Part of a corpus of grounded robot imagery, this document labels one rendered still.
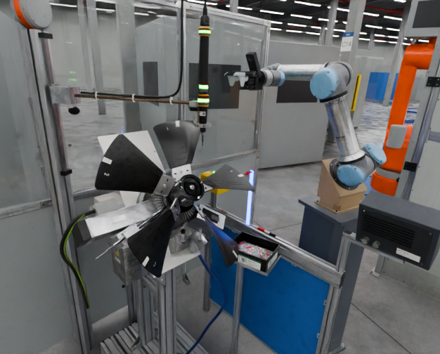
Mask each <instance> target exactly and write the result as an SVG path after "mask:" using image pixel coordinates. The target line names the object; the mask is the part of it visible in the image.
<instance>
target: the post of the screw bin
mask: <svg viewBox="0 0 440 354"><path fill-rule="evenodd" d="M243 274H244V267H242V266H240V265H237V268H236V279H235V298H234V308H233V328H232V338H231V354H237V351H238V335H239V326H240V309H241V300H242V283H243Z"/></svg>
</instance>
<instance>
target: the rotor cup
mask: <svg viewBox="0 0 440 354"><path fill-rule="evenodd" d="M178 182H179V183H178ZM177 183H178V184H177ZM176 184H177V185H176ZM175 185H176V186H175ZM190 185H193V186H194V190H191V189H190ZM204 193H205V187H204V185H203V182H202V181H201V180H200V179H199V178H198V177H197V176H195V175H193V174H186V175H184V176H182V177H181V178H180V179H178V180H177V181H176V182H175V183H174V185H173V187H172V188H171V190H170V192H169V194H168V195H167V197H165V196H163V198H164V202H165V204H166V205H167V207H168V208H170V206H171V205H172V202H173V201H174V199H175V197H176V198H177V199H178V201H179V206H180V209H181V211H180V214H182V213H186V212H187V211H189V210H190V209H191V208H192V207H193V204H194V203H196V202H197V201H199V200H200V199H202V197H203V195H204ZM184 198H185V199H186V200H184V201H183V202H182V201H181V200H183V199H184Z"/></svg>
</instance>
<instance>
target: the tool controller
mask: <svg viewBox="0 0 440 354"><path fill-rule="evenodd" d="M356 241H358V242H361V243H363V244H366V245H368V246H370V247H373V248H375V249H378V250H380V251H383V252H384V253H387V254H390V255H392V256H395V257H397V258H399V259H401V260H404V261H406V262H409V263H411V264H413V265H415V266H418V267H420V268H423V269H425V270H429V269H430V268H431V266H432V264H433V262H434V259H435V258H436V256H437V254H438V252H439V248H440V210H438V209H433V208H431V207H428V206H424V205H421V204H417V203H414V202H409V201H407V200H404V199H400V198H397V197H393V196H390V195H386V194H383V193H381V192H376V191H374V190H371V191H370V192H369V193H368V194H367V195H366V196H365V198H364V199H363V200H362V201H361V202H360V204H359V209H358V220H357V227H356Z"/></svg>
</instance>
